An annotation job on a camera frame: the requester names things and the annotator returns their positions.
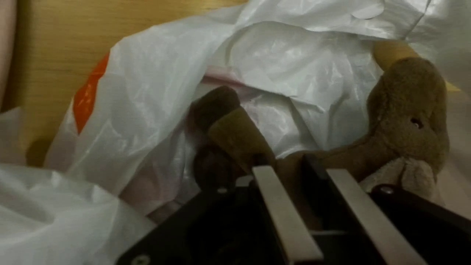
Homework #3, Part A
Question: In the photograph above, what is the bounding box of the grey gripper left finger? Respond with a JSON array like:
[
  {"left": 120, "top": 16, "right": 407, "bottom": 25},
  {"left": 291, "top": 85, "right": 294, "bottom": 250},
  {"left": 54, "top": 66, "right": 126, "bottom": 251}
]
[{"left": 251, "top": 164, "right": 323, "bottom": 265}]

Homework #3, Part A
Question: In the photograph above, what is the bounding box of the white orange plastic bag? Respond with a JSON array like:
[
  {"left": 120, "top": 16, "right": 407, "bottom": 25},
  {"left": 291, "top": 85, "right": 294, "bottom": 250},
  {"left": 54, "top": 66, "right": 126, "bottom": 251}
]
[{"left": 0, "top": 0, "right": 471, "bottom": 265}]

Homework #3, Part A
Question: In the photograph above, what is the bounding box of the brown moose plush toy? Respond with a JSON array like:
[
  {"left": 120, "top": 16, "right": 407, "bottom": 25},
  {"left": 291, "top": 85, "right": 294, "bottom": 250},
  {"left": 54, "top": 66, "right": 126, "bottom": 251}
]
[{"left": 185, "top": 41, "right": 450, "bottom": 217}]

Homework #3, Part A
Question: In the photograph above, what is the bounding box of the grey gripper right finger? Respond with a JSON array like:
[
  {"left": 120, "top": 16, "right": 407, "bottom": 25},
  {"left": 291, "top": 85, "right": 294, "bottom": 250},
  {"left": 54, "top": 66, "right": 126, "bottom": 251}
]
[{"left": 298, "top": 154, "right": 428, "bottom": 265}]

